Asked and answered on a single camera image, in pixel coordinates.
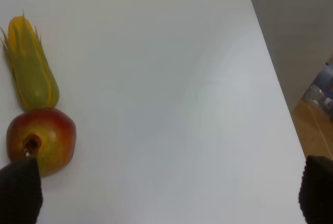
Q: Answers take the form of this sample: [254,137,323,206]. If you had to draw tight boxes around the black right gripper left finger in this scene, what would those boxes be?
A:
[1,156,43,223]

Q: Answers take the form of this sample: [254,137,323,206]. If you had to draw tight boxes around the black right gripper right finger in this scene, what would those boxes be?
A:
[299,155,332,223]

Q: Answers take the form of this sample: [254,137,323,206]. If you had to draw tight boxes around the red yellow pomegranate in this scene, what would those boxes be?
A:
[6,108,76,177]

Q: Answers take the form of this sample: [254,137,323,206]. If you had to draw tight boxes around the plastic items on floor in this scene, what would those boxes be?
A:
[302,63,332,121]

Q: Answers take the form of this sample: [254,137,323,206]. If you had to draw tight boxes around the corn cob with husk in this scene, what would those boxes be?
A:
[1,15,59,111]

